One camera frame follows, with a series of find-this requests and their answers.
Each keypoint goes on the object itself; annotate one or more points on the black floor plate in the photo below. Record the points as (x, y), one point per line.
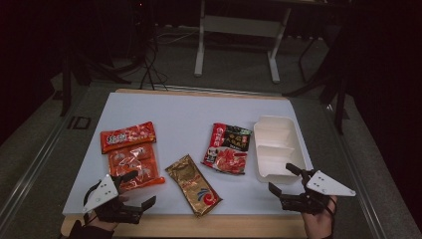
(79, 122)

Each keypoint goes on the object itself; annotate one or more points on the white metal desk frame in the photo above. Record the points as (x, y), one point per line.
(239, 26)

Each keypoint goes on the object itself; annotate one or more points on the black stand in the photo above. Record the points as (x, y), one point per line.
(66, 83)
(338, 86)

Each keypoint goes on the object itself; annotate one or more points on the clear orange multi-pack bag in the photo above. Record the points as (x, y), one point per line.
(136, 164)

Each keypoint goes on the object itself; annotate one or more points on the person's left hand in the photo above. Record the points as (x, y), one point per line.
(104, 226)

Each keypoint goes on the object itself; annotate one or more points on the person's right hand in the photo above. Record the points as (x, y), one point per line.
(316, 225)

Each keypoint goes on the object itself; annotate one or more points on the gold foil packet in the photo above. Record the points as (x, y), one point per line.
(194, 184)

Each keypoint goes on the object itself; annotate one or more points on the white compartment food container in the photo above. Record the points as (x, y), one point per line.
(277, 146)

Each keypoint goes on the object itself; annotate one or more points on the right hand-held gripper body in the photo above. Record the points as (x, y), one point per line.
(326, 186)

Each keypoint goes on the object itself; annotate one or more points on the white table mat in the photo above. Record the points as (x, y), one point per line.
(185, 109)

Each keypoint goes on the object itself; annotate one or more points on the red and black seasoning packet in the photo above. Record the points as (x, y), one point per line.
(229, 147)

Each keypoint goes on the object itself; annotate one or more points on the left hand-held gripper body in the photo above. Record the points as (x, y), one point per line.
(101, 194)

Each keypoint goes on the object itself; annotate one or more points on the orange snack packet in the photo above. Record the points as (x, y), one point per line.
(127, 136)

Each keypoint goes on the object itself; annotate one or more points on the metal floor rail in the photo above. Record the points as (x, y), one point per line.
(30, 172)
(358, 172)

